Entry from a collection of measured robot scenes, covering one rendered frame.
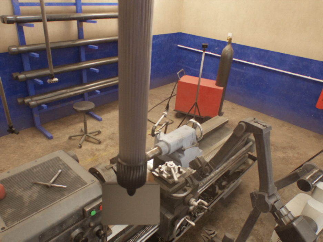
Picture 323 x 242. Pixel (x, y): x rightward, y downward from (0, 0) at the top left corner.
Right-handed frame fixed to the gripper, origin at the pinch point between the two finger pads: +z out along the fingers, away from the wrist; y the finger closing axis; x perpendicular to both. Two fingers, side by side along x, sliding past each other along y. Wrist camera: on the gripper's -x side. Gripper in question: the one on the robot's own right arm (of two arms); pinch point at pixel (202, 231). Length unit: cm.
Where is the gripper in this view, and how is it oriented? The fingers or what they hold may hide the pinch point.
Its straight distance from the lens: 199.7
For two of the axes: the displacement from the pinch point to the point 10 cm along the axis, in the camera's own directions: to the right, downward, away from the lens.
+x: 6.8, -1.9, 7.1
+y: -1.6, 9.1, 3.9
